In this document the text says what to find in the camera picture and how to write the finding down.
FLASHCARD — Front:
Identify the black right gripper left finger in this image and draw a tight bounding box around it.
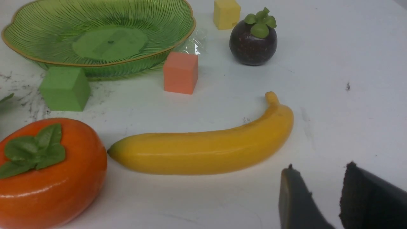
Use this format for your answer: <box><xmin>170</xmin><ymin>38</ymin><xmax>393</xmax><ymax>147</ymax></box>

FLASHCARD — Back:
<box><xmin>279</xmin><ymin>164</ymin><xmax>334</xmax><ymax>229</ymax></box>

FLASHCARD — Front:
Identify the green foam cube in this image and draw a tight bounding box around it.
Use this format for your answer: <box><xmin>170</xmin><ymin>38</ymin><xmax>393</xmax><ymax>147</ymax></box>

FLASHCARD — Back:
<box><xmin>39</xmin><ymin>66</ymin><xmax>91</xmax><ymax>112</ymax></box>

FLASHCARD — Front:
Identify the orange persimmon with leaf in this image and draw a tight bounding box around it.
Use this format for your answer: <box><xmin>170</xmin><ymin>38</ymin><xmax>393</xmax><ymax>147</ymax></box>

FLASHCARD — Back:
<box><xmin>0</xmin><ymin>118</ymin><xmax>107</xmax><ymax>229</ymax></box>

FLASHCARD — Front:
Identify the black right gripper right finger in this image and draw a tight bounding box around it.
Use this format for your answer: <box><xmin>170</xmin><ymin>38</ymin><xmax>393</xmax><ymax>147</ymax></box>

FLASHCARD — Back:
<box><xmin>339</xmin><ymin>162</ymin><xmax>407</xmax><ymax>229</ymax></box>

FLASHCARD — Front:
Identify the green glass plate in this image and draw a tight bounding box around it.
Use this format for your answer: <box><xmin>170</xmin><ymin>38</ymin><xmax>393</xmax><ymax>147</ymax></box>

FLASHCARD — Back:
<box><xmin>2</xmin><ymin>0</ymin><xmax>196</xmax><ymax>80</ymax></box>

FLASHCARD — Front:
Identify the yellow foam cube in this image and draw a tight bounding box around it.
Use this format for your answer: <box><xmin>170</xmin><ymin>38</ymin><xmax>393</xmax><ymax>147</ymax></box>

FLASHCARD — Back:
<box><xmin>213</xmin><ymin>0</ymin><xmax>241</xmax><ymax>30</ymax></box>

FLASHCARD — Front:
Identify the dark purple mangosteen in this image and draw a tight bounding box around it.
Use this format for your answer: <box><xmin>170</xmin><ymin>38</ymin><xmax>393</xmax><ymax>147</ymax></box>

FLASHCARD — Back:
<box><xmin>229</xmin><ymin>7</ymin><xmax>278</xmax><ymax>66</ymax></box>

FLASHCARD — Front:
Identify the yellow banana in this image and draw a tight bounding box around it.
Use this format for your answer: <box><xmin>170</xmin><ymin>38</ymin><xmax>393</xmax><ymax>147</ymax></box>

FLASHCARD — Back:
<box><xmin>107</xmin><ymin>91</ymin><xmax>294</xmax><ymax>175</ymax></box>

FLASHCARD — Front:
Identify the orange foam cube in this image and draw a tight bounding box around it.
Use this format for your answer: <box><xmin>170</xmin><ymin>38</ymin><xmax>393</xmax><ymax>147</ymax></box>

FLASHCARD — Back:
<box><xmin>163</xmin><ymin>51</ymin><xmax>199</xmax><ymax>94</ymax></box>

